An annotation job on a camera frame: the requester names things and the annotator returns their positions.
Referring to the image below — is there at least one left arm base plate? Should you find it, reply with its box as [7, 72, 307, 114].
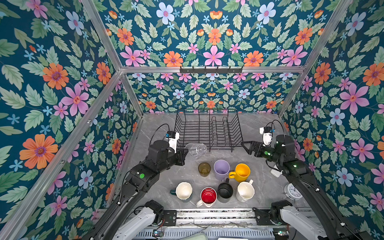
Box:
[163, 210, 178, 227]

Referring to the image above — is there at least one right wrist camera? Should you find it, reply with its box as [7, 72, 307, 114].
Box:
[260, 126, 274, 146]

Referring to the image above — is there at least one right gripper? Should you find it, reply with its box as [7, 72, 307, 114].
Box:
[241, 141, 284, 166]

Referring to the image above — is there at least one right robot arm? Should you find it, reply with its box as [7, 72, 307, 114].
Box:
[241, 135, 372, 240]

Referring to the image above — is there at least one white cream mug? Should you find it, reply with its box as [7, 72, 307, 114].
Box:
[236, 180, 255, 202]

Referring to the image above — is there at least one olive glass cup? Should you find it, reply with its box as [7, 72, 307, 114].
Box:
[198, 162, 211, 177]

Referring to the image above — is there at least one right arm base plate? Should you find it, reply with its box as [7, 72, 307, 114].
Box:
[252, 207, 286, 226]

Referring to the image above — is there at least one clear plastic cup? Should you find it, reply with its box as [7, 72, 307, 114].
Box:
[185, 143, 208, 160]

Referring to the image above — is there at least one black wire dish rack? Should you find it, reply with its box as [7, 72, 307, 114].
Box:
[175, 108, 243, 152]

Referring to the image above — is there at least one lilac plastic cup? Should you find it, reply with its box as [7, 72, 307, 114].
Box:
[214, 160, 230, 181]

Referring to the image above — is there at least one white alarm clock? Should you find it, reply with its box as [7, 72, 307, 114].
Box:
[284, 183, 303, 201]

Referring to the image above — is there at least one red and white mug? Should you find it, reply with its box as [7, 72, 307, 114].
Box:
[196, 187, 218, 208]

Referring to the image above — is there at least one black mug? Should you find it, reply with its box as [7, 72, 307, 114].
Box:
[218, 178, 234, 201]

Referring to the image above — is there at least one yellow mug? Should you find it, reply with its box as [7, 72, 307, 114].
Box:
[229, 163, 251, 183]

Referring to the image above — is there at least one black hook rail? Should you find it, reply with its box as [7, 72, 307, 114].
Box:
[179, 66, 243, 75]

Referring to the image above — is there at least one dark green mug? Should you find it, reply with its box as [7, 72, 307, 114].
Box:
[170, 182, 193, 202]

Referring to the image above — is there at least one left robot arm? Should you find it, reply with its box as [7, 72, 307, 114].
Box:
[82, 140, 189, 240]

